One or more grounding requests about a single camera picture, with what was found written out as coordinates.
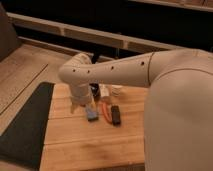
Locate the black rectangular block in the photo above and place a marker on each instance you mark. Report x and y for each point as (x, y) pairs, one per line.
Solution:
(115, 113)

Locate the black frying pan blue handle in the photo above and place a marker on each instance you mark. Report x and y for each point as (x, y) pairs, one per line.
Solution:
(91, 108)

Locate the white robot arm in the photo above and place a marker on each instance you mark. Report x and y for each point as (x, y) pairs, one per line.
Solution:
(178, 111)

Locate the dark green floor mat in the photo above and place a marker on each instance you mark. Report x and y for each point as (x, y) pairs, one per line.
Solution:
(23, 140)

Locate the wooden shelf rail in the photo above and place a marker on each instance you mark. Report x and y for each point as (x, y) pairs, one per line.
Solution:
(89, 35)

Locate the small clear bottle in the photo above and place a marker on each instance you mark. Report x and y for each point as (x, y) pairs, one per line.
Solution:
(104, 93)

